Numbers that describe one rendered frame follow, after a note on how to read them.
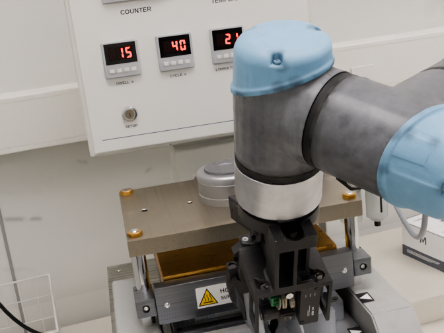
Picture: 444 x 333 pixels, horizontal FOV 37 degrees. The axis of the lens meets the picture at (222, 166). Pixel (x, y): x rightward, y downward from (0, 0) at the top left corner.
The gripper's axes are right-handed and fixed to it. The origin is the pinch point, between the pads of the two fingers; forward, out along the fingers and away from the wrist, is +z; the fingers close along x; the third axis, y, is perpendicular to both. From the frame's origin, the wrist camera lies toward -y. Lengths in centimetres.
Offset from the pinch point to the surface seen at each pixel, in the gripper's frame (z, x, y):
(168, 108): -9.3, -5.0, -32.6
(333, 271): -1.3, 9.0, -5.2
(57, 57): -3, -20, -66
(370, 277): 3.1, 14.8, -7.2
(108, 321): 43, -19, -44
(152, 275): 18.9, -10.3, -30.0
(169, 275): -2.9, -9.5, -7.8
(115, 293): 6.0, -15.9, -15.3
